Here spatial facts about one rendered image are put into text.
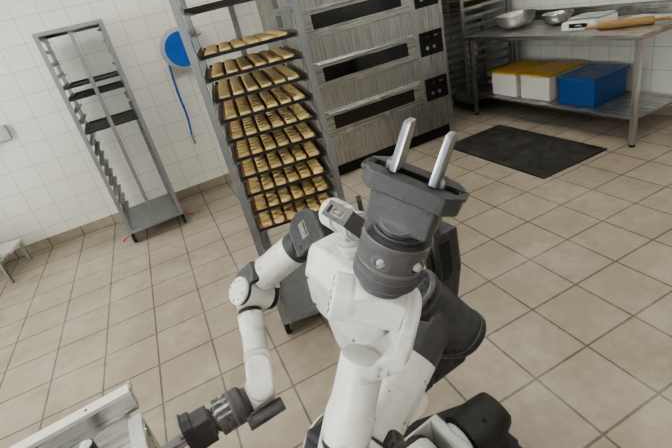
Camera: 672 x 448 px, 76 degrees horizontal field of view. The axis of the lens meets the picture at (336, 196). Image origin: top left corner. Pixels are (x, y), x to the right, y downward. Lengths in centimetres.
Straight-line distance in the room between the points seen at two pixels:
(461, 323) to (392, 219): 34
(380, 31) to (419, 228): 378
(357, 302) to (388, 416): 24
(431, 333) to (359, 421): 20
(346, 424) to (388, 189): 33
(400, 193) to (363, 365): 25
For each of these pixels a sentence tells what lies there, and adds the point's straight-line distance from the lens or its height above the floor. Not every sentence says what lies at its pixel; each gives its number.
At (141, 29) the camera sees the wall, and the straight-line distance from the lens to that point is 468.
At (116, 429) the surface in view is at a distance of 124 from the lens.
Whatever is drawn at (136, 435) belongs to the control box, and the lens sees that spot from 119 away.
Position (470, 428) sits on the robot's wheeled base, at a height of 35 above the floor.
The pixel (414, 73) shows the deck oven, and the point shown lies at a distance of 445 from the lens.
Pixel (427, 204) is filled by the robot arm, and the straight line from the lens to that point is 49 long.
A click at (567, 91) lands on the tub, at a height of 36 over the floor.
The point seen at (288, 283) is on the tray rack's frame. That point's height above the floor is 15.
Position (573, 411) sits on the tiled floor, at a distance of 206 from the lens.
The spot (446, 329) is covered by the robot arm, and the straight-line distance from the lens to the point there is 79.
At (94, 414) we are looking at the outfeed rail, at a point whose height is 89.
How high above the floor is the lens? 162
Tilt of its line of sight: 25 degrees down
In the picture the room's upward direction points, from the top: 14 degrees counter-clockwise
